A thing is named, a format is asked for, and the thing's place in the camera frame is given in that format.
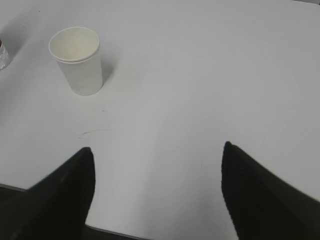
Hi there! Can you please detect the white paper cup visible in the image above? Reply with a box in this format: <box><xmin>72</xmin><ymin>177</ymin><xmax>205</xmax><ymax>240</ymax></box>
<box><xmin>48</xmin><ymin>26</ymin><xmax>103</xmax><ymax>96</ymax></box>

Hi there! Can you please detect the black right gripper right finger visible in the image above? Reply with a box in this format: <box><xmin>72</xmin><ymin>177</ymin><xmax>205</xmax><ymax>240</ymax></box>
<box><xmin>221</xmin><ymin>141</ymin><xmax>320</xmax><ymax>240</ymax></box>

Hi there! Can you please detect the clear plastic water bottle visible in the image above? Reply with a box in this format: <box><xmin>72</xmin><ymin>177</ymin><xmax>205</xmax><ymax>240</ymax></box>
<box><xmin>0</xmin><ymin>40</ymin><xmax>9</xmax><ymax>70</ymax></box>

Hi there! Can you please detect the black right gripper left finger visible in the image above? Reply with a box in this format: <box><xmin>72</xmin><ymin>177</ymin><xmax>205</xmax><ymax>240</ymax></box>
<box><xmin>0</xmin><ymin>147</ymin><xmax>96</xmax><ymax>240</ymax></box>

